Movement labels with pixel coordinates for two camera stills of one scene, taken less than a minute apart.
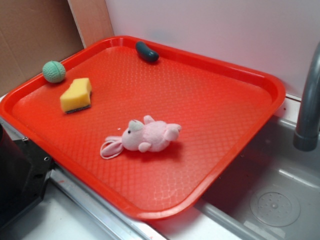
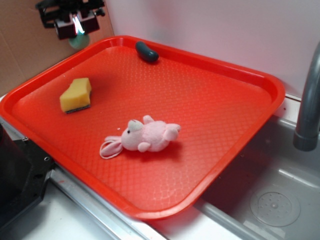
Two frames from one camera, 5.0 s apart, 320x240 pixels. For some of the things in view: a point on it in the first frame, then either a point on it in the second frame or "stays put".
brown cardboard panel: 33,33 stays put
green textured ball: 54,71 -> 81,40
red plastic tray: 149,129 stays put
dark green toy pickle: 147,53 stays put
